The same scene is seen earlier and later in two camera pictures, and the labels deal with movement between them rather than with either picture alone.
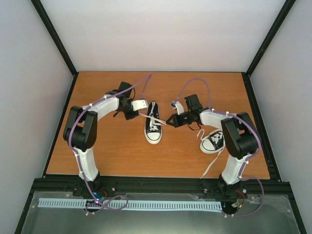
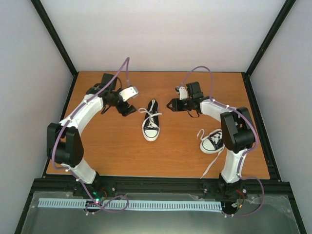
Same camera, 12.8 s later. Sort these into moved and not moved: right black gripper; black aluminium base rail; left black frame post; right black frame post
Moved: right black gripper
Not moved: right black frame post; black aluminium base rail; left black frame post
